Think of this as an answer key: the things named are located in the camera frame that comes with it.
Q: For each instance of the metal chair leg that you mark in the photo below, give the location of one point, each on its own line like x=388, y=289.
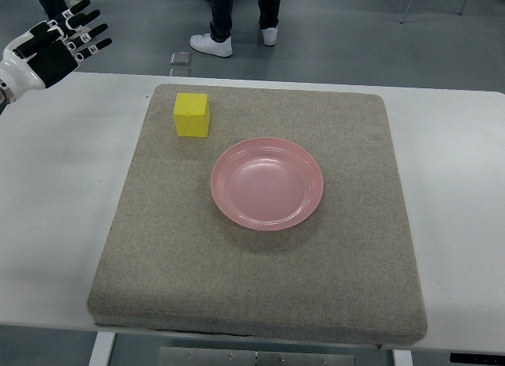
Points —
x=406, y=12

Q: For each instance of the white sneaker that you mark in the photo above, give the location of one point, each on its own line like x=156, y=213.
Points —
x=269, y=36
x=206, y=45

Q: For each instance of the white table leg right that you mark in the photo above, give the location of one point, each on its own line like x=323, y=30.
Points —
x=402, y=357

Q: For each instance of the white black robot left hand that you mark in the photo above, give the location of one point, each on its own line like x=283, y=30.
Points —
x=50, y=51

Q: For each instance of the person in dark trousers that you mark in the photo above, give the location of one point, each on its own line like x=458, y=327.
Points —
x=223, y=13

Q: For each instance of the white table leg left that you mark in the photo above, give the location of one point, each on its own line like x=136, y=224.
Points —
x=102, y=349

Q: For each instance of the white table leg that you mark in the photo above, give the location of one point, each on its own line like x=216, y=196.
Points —
x=402, y=357
x=102, y=349

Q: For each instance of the yellow foam block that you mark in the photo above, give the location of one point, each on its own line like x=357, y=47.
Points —
x=192, y=115

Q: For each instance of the pink plate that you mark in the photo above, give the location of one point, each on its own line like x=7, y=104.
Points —
x=266, y=184

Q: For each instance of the beige square cushion mat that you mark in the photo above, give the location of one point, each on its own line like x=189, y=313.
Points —
x=348, y=273

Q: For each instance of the right white sneaker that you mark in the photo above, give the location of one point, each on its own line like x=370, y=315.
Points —
x=269, y=36

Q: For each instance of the grey metal base plate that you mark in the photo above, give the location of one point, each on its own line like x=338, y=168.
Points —
x=196, y=356

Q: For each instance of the left white sneaker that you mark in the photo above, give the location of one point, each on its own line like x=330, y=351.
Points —
x=206, y=45

